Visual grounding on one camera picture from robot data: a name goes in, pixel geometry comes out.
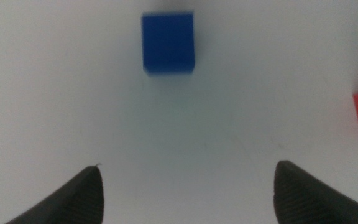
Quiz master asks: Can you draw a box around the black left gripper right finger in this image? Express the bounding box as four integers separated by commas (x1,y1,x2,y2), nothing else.
273,159,358,224

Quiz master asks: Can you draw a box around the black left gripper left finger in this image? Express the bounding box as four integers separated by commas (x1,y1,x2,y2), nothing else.
4,163,105,224

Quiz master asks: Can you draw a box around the blue cube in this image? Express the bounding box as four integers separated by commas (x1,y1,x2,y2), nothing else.
140,11,196,77

